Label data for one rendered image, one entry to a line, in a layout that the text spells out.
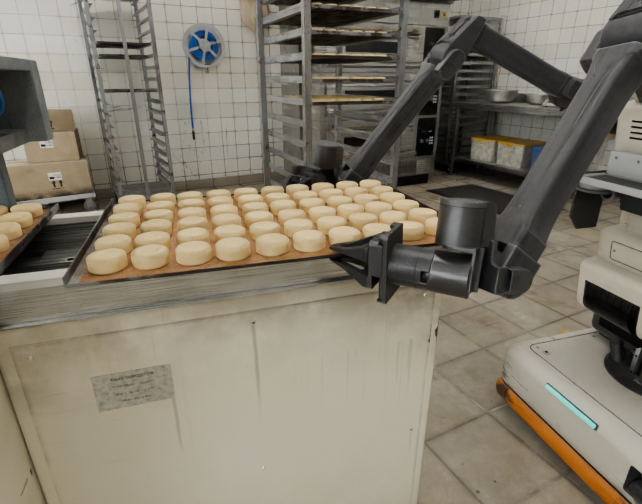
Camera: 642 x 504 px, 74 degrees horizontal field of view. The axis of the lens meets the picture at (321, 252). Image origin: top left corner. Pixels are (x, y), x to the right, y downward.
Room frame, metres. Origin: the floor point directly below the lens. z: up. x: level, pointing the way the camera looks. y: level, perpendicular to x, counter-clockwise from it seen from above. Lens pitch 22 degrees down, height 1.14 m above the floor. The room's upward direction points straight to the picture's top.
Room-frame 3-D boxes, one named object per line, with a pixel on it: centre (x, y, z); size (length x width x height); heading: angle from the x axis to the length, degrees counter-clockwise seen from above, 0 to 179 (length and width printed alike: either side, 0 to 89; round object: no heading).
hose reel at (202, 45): (4.71, 1.18, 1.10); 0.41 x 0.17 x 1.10; 117
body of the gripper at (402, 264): (0.54, -0.12, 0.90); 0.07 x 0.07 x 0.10; 62
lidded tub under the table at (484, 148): (5.27, -2.10, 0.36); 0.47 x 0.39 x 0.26; 116
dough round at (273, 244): (0.60, 0.07, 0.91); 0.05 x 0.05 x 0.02
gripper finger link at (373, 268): (0.57, -0.06, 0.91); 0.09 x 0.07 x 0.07; 62
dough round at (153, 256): (0.55, 0.24, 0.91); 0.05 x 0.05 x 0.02
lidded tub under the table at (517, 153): (4.92, -2.29, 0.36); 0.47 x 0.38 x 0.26; 117
